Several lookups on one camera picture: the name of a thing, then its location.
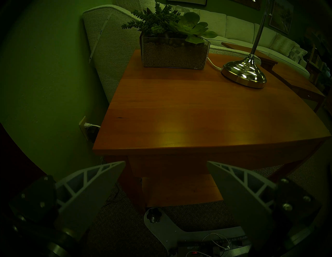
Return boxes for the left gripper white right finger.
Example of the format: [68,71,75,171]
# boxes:
[207,161,321,249]

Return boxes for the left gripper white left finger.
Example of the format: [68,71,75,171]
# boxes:
[10,161,126,240]

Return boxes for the chrome table lamp white shade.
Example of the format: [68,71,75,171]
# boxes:
[221,0,271,89]

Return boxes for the black star knob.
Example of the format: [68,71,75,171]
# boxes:
[147,207,162,223]

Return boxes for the wooden end table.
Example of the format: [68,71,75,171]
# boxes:
[93,49,332,215]

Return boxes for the cream sectional sofa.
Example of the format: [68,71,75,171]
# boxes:
[82,0,310,104]

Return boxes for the patchwork patterned throw pillow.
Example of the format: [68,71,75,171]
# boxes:
[289,45,308,63]

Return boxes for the white sofa tag strip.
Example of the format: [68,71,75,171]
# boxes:
[89,13,112,64]

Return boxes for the striped throw pillow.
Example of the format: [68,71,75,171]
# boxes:
[270,34,295,56]

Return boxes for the glass planter with succulents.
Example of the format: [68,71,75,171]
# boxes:
[121,3,218,70]

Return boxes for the framed tree picture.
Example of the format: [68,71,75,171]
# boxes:
[268,0,294,35]

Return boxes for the black framed bird picture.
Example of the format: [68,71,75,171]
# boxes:
[166,0,208,6]

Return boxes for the white wires on base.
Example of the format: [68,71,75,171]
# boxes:
[185,233,232,257]

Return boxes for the black wall plug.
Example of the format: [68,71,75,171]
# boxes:
[87,127,99,143]

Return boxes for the beige wall outlet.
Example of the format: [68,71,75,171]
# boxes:
[79,116,90,140]

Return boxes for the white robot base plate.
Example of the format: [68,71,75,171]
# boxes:
[144,207,252,257]

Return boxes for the white lamp power cord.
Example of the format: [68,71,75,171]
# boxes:
[207,57,222,71]

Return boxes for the small dark wall picture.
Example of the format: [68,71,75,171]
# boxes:
[233,0,261,11]

